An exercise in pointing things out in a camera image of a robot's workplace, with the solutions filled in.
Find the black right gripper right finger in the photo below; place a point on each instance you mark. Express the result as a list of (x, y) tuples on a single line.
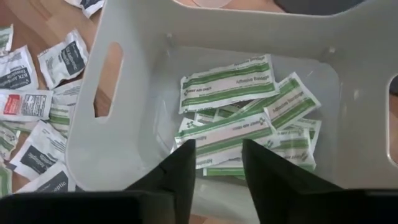
[(264, 180)]

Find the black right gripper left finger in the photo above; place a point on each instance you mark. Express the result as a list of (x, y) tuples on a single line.
[(183, 174)]

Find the grey plastic bin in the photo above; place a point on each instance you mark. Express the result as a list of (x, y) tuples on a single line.
[(140, 93)]

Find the white red-label ointment packet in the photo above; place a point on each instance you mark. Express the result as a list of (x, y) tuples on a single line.
[(28, 105)]

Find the black plastic bin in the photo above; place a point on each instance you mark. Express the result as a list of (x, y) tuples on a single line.
[(311, 6)]

